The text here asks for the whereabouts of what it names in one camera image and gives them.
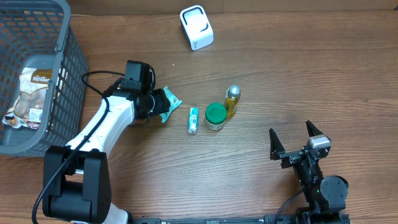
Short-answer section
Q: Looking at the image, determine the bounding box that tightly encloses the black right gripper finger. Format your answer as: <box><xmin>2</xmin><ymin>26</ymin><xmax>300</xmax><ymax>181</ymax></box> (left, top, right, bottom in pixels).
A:
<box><xmin>306</xmin><ymin>120</ymin><xmax>323</xmax><ymax>137</ymax></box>
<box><xmin>269</xmin><ymin>128</ymin><xmax>285</xmax><ymax>161</ymax></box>

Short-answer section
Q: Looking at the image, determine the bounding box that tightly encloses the teal white wet wipes pack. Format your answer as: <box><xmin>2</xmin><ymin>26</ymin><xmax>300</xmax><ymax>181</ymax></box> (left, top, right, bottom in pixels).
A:
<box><xmin>160</xmin><ymin>86</ymin><xmax>183</xmax><ymax>123</ymax></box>

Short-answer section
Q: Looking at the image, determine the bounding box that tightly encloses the teal snack packet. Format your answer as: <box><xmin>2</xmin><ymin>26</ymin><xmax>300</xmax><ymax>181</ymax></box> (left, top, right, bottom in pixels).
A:
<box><xmin>188</xmin><ymin>107</ymin><xmax>198</xmax><ymax>134</ymax></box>

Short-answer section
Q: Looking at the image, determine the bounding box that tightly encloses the green lid white jar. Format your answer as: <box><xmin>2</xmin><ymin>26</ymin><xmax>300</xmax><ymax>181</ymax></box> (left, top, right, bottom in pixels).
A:
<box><xmin>205</xmin><ymin>103</ymin><xmax>227</xmax><ymax>131</ymax></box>

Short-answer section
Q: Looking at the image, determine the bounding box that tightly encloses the yellow dish soap bottle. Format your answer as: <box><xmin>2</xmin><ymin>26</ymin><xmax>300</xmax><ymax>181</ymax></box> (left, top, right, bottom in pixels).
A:
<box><xmin>224</xmin><ymin>85</ymin><xmax>241</xmax><ymax>118</ymax></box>

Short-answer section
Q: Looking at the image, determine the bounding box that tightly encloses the brown white snack packet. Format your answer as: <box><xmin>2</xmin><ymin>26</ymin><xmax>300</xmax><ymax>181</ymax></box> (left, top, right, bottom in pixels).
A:
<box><xmin>2</xmin><ymin>67</ymin><xmax>52</xmax><ymax>129</ymax></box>

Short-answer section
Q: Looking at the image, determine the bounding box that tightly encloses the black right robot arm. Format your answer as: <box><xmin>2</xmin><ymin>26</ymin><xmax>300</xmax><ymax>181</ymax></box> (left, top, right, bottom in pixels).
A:
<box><xmin>264</xmin><ymin>120</ymin><xmax>351</xmax><ymax>224</ymax></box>

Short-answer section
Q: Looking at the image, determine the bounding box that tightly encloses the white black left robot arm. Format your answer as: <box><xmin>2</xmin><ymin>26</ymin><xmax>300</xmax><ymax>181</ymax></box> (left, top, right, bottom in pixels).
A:
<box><xmin>42</xmin><ymin>88</ymin><xmax>170</xmax><ymax>223</ymax></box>

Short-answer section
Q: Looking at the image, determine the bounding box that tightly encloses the white black barcode scanner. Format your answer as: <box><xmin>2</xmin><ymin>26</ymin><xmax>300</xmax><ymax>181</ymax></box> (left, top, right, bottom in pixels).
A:
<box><xmin>179</xmin><ymin>5</ymin><xmax>214</xmax><ymax>51</ymax></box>

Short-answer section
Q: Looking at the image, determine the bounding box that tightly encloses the grey plastic mesh basket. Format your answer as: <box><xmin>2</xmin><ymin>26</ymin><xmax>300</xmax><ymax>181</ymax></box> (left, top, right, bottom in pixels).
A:
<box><xmin>1</xmin><ymin>1</ymin><xmax>88</xmax><ymax>157</ymax></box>

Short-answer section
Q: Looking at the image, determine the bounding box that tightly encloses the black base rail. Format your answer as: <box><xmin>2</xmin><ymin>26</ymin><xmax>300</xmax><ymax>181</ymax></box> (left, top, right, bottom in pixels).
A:
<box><xmin>127</xmin><ymin>215</ymin><xmax>351</xmax><ymax>224</ymax></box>

